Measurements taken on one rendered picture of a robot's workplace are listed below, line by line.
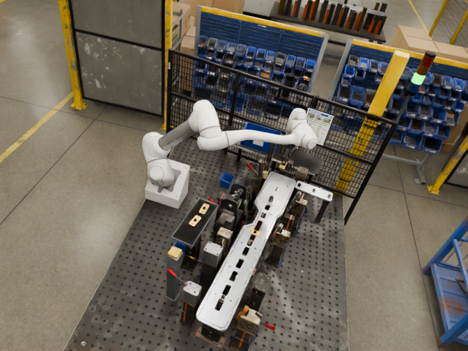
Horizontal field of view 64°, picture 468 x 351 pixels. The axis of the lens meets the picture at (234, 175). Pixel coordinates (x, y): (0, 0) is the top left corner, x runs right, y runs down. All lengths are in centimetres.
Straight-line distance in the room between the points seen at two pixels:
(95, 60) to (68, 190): 165
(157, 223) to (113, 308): 72
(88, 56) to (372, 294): 405
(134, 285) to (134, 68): 288
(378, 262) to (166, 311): 234
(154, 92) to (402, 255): 337
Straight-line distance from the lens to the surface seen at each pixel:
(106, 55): 485
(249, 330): 217
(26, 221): 402
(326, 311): 269
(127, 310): 252
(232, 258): 236
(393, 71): 287
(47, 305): 343
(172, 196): 292
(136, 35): 457
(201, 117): 232
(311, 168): 309
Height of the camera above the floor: 290
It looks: 41 degrees down
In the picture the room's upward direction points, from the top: 11 degrees clockwise
